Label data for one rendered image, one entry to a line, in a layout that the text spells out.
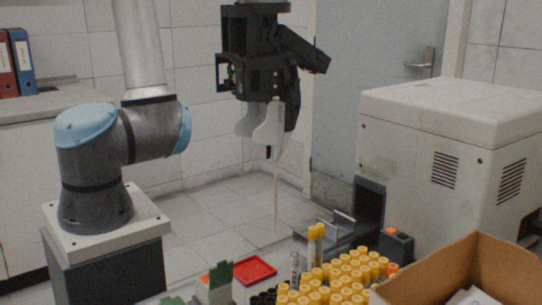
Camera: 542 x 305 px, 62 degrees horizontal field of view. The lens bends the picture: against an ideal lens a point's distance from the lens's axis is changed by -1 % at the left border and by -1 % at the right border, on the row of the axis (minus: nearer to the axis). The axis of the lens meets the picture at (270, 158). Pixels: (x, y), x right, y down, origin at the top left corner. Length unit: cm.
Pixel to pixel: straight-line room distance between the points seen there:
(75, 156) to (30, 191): 141
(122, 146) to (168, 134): 9
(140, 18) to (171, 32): 209
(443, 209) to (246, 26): 47
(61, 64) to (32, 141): 73
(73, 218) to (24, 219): 138
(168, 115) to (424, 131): 49
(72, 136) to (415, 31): 181
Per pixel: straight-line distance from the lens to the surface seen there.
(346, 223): 89
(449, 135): 79
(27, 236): 238
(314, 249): 77
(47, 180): 230
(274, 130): 60
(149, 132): 92
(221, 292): 70
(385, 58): 247
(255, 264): 86
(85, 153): 89
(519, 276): 74
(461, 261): 74
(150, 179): 317
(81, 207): 94
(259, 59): 55
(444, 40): 226
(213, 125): 328
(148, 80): 94
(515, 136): 81
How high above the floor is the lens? 136
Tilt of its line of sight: 20 degrees down
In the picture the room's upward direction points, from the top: straight up
